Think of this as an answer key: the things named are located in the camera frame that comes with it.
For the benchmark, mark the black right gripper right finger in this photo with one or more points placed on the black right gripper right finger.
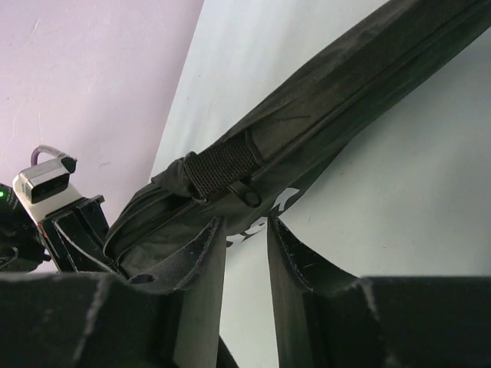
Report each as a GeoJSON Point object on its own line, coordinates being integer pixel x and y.
{"type": "Point", "coordinates": [327, 317]}

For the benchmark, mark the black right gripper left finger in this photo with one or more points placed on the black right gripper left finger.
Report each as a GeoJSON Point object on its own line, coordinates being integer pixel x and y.
{"type": "Point", "coordinates": [166, 316]}

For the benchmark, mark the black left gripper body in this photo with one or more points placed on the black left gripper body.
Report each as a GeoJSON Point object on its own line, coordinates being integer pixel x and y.
{"type": "Point", "coordinates": [74, 236]}

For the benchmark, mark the black Crossway racket bag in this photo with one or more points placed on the black Crossway racket bag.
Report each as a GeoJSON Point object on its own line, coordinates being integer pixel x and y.
{"type": "Point", "coordinates": [265, 162]}

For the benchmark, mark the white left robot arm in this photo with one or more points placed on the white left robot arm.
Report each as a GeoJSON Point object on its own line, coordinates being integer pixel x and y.
{"type": "Point", "coordinates": [22, 245]}

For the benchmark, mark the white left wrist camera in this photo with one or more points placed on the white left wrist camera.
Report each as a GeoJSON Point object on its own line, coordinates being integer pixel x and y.
{"type": "Point", "coordinates": [44, 188]}

